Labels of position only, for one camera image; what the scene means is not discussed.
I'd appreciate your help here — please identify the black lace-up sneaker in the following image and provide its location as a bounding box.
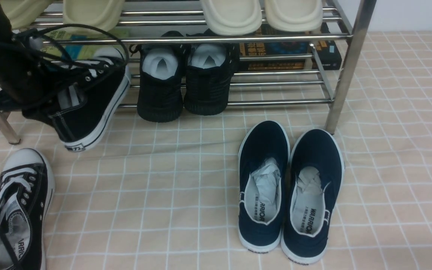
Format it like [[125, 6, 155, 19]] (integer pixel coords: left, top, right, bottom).
[[0, 148, 55, 270], [22, 46, 131, 152]]

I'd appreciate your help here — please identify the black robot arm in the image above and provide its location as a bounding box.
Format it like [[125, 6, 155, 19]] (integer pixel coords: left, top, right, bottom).
[[0, 5, 71, 112]]

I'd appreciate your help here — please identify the silver metal shoe rack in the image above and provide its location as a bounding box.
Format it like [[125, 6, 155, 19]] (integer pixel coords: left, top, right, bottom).
[[14, 0, 376, 134]]

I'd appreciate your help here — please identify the navy slip-on shoe left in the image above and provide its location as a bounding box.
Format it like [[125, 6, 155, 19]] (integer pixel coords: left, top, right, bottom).
[[238, 121, 290, 254]]

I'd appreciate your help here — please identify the navy slip-on shoe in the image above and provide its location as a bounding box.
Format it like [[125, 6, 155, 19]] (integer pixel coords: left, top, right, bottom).
[[238, 121, 290, 254], [280, 129, 345, 265]]

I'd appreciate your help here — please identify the black knit shoe left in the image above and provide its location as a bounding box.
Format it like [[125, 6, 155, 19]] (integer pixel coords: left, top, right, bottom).
[[129, 44, 189, 123]]

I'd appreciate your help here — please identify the black knit shoe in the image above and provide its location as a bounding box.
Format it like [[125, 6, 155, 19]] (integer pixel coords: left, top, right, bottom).
[[184, 43, 240, 116], [129, 44, 189, 123]]

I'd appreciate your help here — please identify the black knit shoe right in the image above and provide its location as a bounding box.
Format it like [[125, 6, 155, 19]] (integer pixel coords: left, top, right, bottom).
[[184, 43, 240, 116]]

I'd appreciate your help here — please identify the beige checkered tablecloth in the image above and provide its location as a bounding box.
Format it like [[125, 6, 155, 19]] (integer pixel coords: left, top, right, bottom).
[[0, 32, 432, 270]]

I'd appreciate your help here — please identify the navy slip-on shoe right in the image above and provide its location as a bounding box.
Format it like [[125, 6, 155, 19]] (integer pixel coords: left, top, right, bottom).
[[280, 129, 345, 265]]

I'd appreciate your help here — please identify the cream slipper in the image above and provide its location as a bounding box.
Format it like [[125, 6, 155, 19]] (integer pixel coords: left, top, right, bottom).
[[199, 0, 262, 36], [264, 0, 323, 32]]

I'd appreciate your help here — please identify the cream slipper far right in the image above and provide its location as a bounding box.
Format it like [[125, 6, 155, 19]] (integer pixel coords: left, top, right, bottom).
[[264, 0, 323, 32]]

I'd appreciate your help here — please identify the black book with orange text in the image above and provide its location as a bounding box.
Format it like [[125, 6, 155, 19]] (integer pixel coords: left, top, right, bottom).
[[238, 40, 342, 71]]

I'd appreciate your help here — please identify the green and blue book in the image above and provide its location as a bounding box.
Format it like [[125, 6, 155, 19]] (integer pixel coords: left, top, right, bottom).
[[32, 25, 130, 78]]

